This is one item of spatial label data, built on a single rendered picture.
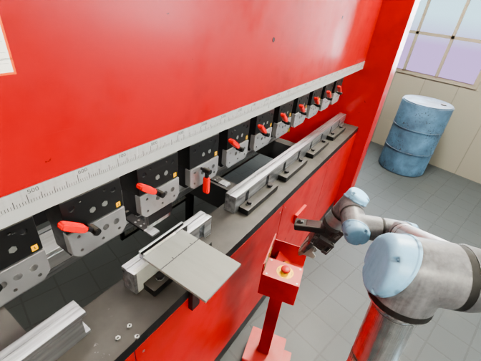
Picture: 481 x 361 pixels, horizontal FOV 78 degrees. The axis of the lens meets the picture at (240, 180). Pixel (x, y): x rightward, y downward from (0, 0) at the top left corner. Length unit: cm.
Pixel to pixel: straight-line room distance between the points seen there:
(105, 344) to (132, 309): 12
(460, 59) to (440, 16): 57
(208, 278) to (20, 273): 48
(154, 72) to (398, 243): 63
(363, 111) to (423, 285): 232
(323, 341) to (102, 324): 143
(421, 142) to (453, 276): 362
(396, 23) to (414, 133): 174
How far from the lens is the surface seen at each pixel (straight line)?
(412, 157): 424
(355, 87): 279
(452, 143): 485
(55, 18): 64
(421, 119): 408
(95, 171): 75
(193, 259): 102
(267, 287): 135
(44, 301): 237
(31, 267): 80
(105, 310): 110
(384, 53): 273
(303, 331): 214
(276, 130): 145
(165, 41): 79
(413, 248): 59
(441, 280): 60
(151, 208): 91
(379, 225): 99
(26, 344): 99
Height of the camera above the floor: 175
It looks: 32 degrees down
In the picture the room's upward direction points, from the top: 7 degrees clockwise
